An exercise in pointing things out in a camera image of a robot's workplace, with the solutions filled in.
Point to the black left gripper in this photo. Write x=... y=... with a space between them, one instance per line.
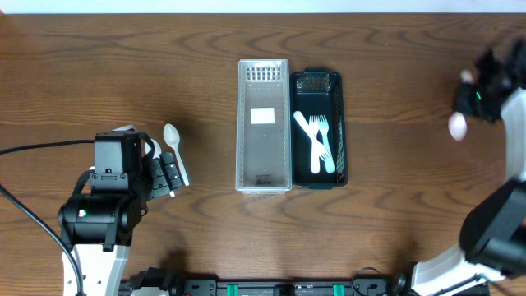
x=165 y=174

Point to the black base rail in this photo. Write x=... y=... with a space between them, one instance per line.
x=367 y=281

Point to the white plastic spoon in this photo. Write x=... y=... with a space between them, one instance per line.
x=457 y=123
x=156 y=150
x=172 y=139

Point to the clear plastic perforated basket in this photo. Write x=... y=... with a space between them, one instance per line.
x=263 y=151

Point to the white plastic fork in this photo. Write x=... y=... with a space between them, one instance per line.
x=304 y=125
x=315 y=160
x=324 y=130

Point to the black plastic perforated basket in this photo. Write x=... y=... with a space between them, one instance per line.
x=315 y=92

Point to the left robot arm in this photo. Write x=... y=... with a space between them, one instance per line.
x=107 y=203

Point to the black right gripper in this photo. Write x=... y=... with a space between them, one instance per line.
x=475 y=97

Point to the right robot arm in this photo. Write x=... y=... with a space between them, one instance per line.
x=491 y=243

